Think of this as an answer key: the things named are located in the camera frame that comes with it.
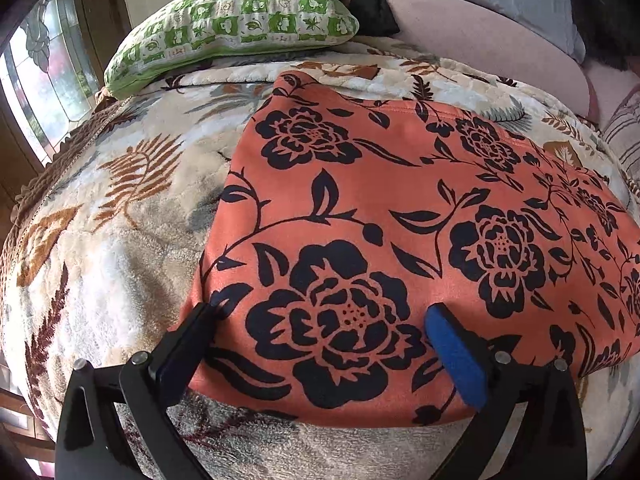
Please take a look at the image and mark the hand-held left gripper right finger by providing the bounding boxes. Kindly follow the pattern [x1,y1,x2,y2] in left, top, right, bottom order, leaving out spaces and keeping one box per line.
[424,303,589,480]

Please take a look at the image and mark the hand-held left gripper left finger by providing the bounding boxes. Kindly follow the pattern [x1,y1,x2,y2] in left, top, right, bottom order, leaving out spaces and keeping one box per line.
[55,302,224,480]

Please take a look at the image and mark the orange floral dress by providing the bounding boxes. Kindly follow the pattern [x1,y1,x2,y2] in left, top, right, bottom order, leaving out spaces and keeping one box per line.
[167,71,640,428]

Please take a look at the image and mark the leaf print blanket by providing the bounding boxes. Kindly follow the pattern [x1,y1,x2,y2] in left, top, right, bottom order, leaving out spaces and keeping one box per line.
[0,39,640,480]

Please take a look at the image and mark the striped floral cushion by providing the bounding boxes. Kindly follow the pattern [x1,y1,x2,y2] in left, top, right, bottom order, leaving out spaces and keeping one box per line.
[599,84,640,187]

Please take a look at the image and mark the pink pillow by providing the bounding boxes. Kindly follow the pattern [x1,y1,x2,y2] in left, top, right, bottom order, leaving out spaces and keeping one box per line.
[382,0,603,123]

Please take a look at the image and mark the stained glass window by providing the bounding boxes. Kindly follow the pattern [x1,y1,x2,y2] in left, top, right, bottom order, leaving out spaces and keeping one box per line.
[0,0,102,162]

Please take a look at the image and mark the green checked pillow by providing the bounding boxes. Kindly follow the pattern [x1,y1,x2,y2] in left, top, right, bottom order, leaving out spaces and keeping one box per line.
[103,0,361,101]

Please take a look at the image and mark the wooden door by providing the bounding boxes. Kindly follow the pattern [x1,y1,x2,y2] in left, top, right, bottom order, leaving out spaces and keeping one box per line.
[0,0,132,241]

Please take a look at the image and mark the dark furry cushion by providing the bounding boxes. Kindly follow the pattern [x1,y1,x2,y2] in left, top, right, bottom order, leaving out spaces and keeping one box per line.
[570,0,640,74]

